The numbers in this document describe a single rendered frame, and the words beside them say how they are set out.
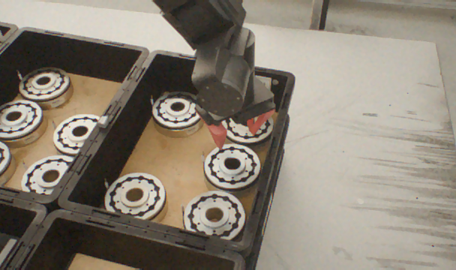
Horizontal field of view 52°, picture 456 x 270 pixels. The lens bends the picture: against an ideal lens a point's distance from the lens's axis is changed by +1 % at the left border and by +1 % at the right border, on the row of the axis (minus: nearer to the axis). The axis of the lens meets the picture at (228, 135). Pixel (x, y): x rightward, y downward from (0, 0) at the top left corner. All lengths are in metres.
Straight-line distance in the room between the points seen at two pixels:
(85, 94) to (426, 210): 0.76
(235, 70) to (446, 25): 2.42
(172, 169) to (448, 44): 2.13
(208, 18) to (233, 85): 0.09
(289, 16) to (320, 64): 1.48
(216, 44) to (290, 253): 0.48
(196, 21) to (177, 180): 0.36
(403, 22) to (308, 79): 1.67
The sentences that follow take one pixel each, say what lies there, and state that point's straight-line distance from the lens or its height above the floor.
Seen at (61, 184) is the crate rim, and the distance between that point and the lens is 0.77.
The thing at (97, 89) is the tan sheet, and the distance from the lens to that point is 1.06.
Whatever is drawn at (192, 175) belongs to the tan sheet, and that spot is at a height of 0.83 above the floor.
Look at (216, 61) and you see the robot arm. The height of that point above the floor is 1.16.
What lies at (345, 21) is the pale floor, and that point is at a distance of 2.79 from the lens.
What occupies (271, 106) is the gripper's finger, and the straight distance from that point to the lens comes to 0.71.
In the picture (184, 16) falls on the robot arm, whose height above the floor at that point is 1.18.
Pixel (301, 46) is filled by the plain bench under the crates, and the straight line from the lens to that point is 1.37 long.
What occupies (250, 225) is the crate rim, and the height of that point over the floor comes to 0.93.
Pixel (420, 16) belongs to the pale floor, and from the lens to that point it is 2.96.
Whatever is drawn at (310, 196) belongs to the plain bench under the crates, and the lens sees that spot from 1.01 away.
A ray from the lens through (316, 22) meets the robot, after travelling 1.58.
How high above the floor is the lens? 1.51
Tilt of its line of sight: 48 degrees down
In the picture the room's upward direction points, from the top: straight up
